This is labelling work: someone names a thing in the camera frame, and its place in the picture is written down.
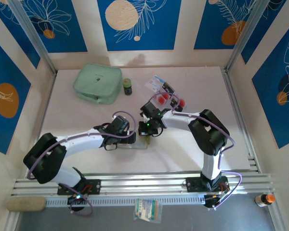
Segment red and black card packets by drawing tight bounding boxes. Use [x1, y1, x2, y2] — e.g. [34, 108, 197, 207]
[150, 81, 186, 113]

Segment blue white sachet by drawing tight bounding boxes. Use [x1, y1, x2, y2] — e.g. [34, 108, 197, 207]
[144, 75, 166, 91]

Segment green bottle black label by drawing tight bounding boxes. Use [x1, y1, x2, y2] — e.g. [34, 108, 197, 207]
[122, 78, 133, 96]

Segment mint green zip pouch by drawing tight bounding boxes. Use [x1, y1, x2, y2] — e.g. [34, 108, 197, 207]
[73, 63, 123, 105]

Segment clear bag with packets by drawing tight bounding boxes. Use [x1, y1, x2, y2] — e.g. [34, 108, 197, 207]
[134, 198, 163, 223]

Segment beige foam block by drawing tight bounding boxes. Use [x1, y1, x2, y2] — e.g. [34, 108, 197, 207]
[6, 196, 47, 213]

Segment brown bottle orange cap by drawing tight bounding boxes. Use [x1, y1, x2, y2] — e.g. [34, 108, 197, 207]
[254, 193, 276, 207]

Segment purple cable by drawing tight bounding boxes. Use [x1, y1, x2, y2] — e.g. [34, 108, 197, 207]
[26, 110, 136, 217]
[150, 92, 243, 211]

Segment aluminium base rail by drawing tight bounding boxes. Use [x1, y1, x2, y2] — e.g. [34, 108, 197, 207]
[11, 171, 276, 196]

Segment white slotted cable duct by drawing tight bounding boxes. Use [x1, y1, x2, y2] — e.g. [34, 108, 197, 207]
[45, 195, 206, 207]

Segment aluminium table edge rail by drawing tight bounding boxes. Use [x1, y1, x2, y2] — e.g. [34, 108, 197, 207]
[39, 72, 58, 135]
[221, 68, 262, 173]

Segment aluminium frame post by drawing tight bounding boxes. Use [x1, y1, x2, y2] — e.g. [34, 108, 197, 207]
[223, 0, 273, 73]
[7, 0, 58, 76]

